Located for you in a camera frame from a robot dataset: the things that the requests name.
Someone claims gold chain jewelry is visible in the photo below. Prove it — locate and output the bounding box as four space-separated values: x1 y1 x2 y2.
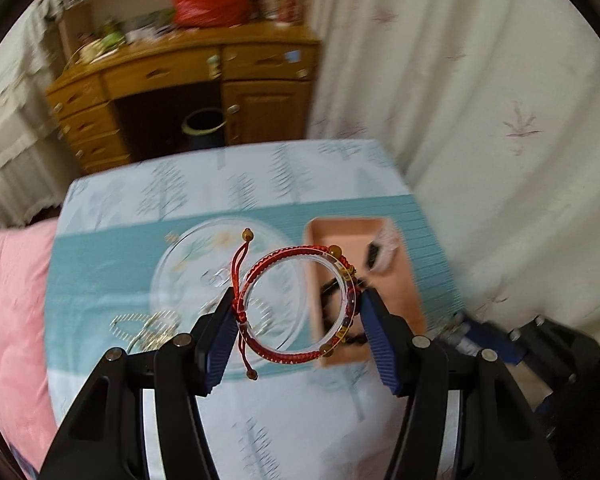
109 309 182 355

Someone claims pink blanket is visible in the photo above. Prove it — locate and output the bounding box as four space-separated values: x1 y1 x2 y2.
0 219 63 480

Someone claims pink tray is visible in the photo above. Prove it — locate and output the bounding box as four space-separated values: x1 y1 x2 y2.
302 216 424 369

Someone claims cream flower print curtain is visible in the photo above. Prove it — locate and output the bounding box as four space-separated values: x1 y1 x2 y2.
304 0 600 343

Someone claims red patterned cup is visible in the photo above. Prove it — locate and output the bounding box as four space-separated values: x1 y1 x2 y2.
274 0 304 24

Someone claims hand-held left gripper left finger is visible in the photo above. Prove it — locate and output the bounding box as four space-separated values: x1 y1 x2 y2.
37 287 237 480

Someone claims tree print tablecloth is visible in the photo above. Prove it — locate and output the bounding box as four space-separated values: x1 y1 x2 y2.
44 139 467 480

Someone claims dark waste bin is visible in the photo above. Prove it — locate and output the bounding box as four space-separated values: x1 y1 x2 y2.
181 108 229 149

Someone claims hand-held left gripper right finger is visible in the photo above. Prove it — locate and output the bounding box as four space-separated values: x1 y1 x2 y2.
359 289 556 480

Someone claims black bead bracelet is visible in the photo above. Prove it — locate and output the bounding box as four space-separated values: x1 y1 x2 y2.
319 277 368 348

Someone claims red braided bracelet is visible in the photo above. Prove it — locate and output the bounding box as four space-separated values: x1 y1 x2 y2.
231 228 367 381

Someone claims white lace-covered cabinet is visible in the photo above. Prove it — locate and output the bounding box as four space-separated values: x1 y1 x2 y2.
0 0 67 228

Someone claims white wrist watch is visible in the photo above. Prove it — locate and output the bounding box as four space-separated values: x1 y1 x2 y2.
362 229 398 273

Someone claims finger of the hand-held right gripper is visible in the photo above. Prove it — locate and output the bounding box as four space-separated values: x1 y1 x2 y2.
447 312 513 361

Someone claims wooden desk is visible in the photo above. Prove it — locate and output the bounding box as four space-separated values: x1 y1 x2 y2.
45 35 322 177

